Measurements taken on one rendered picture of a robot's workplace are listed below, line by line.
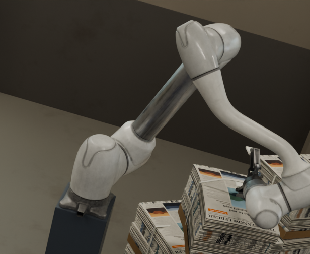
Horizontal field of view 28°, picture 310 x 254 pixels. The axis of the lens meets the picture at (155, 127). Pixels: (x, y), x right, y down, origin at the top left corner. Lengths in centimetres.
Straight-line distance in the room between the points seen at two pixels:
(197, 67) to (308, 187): 52
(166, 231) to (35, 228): 141
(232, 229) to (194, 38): 70
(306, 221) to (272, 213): 96
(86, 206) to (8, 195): 190
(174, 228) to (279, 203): 81
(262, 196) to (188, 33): 58
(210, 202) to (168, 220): 53
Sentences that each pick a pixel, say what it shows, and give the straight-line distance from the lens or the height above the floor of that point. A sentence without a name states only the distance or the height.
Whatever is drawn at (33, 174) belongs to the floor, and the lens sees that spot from 449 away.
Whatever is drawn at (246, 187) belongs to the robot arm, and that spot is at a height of 134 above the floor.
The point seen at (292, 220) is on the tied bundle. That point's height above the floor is 94.
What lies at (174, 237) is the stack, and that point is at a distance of 272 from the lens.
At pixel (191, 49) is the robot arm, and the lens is 204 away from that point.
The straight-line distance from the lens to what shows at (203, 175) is 248.
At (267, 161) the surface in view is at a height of 107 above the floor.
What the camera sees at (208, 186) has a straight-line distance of 241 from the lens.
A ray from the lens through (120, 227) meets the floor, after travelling 415.
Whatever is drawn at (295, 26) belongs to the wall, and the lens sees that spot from 507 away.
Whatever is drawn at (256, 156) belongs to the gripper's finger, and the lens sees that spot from 228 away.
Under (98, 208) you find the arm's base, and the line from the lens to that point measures 240.
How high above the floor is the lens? 233
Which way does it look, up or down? 25 degrees down
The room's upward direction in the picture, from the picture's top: 16 degrees clockwise
